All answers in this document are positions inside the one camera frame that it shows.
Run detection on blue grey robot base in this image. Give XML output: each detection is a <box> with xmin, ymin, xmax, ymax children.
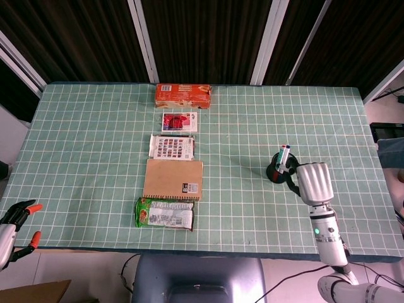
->
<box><xmin>131</xmin><ymin>254</ymin><xmax>269</xmax><ymax>303</ymax></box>

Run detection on sticker sheet plastic pack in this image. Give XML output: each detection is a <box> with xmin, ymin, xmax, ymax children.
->
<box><xmin>148</xmin><ymin>134</ymin><xmax>196</xmax><ymax>161</ymax></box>

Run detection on black stand with cable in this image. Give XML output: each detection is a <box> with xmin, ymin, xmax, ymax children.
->
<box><xmin>371</xmin><ymin>88</ymin><xmax>404</xmax><ymax>104</ymax></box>

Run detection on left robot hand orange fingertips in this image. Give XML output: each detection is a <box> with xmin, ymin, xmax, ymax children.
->
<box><xmin>0</xmin><ymin>199</ymin><xmax>44</xmax><ymax>271</ymax></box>

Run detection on orange cardboard snack box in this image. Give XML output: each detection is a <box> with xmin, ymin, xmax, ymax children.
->
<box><xmin>154</xmin><ymin>83</ymin><xmax>213</xmax><ymax>110</ymax></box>

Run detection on dark slatted partition panel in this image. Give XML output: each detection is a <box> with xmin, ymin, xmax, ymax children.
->
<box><xmin>138</xmin><ymin>0</ymin><xmax>273</xmax><ymax>85</ymax></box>
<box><xmin>0</xmin><ymin>56</ymin><xmax>40</xmax><ymax>124</ymax></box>
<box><xmin>0</xmin><ymin>0</ymin><xmax>151</xmax><ymax>85</ymax></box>
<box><xmin>290</xmin><ymin>0</ymin><xmax>404</xmax><ymax>98</ymax></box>
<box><xmin>263</xmin><ymin>0</ymin><xmax>328</xmax><ymax>85</ymax></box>

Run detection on green snack bag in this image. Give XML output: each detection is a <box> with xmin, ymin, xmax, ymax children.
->
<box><xmin>134</xmin><ymin>197</ymin><xmax>196</xmax><ymax>232</ymax></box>

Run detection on black box shaped device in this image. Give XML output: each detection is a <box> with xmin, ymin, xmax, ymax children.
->
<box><xmin>371</xmin><ymin>122</ymin><xmax>404</xmax><ymax>143</ymax></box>

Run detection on red picture card pack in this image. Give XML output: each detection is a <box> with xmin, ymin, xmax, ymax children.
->
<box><xmin>161</xmin><ymin>112</ymin><xmax>198</xmax><ymax>133</ymax></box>

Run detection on white partition frame post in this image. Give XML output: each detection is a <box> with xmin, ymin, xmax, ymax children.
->
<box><xmin>128</xmin><ymin>0</ymin><xmax>160</xmax><ymax>83</ymax></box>
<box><xmin>362</xmin><ymin>59</ymin><xmax>404</xmax><ymax>105</ymax></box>
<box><xmin>285</xmin><ymin>0</ymin><xmax>332</xmax><ymax>86</ymax></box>
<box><xmin>0</xmin><ymin>30</ymin><xmax>47</xmax><ymax>95</ymax></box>
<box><xmin>251</xmin><ymin>0</ymin><xmax>290</xmax><ymax>85</ymax></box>

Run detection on black round object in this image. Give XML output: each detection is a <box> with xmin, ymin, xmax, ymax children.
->
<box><xmin>266</xmin><ymin>150</ymin><xmax>299</xmax><ymax>184</ymax></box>

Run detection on right robot hand white back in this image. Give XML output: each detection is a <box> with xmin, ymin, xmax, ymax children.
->
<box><xmin>285</xmin><ymin>157</ymin><xmax>335</xmax><ymax>206</ymax></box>

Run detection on brown cardboard box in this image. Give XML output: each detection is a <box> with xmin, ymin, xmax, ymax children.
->
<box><xmin>0</xmin><ymin>279</ymin><xmax>72</xmax><ymax>303</ymax></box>

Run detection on blue grey cloth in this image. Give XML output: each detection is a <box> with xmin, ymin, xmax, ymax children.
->
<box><xmin>377</xmin><ymin>137</ymin><xmax>404</xmax><ymax>170</ymax></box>

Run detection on black floor cable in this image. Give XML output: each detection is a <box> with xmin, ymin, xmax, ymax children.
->
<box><xmin>347</xmin><ymin>261</ymin><xmax>404</xmax><ymax>288</ymax></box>
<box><xmin>252</xmin><ymin>264</ymin><xmax>330</xmax><ymax>303</ymax></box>
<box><xmin>121</xmin><ymin>253</ymin><xmax>140</xmax><ymax>293</ymax></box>

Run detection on green white grid tablecloth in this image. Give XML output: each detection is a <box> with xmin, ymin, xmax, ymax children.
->
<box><xmin>0</xmin><ymin>82</ymin><xmax>399</xmax><ymax>263</ymax></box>

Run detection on kraft spiral notebook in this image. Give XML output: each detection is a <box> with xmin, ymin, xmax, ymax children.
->
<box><xmin>142</xmin><ymin>158</ymin><xmax>205</xmax><ymax>201</ymax></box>

